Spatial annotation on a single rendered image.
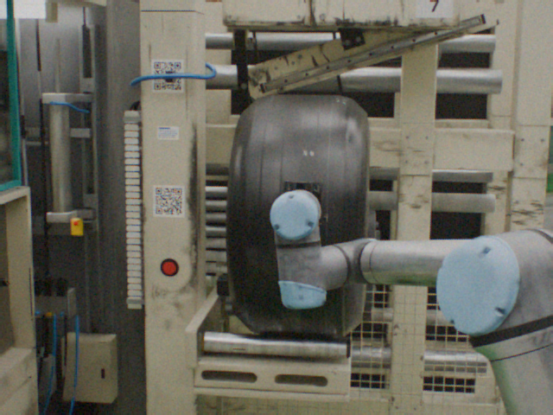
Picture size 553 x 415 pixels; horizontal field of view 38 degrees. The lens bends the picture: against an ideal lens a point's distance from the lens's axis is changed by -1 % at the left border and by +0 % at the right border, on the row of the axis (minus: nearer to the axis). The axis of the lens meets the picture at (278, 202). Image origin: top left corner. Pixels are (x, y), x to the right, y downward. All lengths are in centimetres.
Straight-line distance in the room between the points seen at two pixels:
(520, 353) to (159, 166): 109
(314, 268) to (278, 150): 44
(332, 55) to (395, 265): 101
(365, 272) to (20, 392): 85
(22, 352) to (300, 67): 103
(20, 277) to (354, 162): 78
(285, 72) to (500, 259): 132
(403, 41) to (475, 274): 127
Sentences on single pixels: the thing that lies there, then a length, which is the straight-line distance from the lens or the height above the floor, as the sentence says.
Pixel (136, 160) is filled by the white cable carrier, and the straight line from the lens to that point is 192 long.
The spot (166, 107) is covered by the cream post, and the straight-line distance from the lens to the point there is 188.
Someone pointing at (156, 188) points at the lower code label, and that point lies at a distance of 190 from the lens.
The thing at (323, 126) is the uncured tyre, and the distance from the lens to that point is 173.
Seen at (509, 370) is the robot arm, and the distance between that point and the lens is 105.
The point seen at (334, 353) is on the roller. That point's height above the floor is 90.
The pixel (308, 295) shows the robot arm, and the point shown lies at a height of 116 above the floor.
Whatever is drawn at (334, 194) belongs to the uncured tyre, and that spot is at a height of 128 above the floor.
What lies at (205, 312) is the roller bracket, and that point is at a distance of 196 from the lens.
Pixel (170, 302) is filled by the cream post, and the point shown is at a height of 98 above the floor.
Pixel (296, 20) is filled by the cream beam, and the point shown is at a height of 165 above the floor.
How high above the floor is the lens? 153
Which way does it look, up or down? 9 degrees down
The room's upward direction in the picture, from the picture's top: 1 degrees clockwise
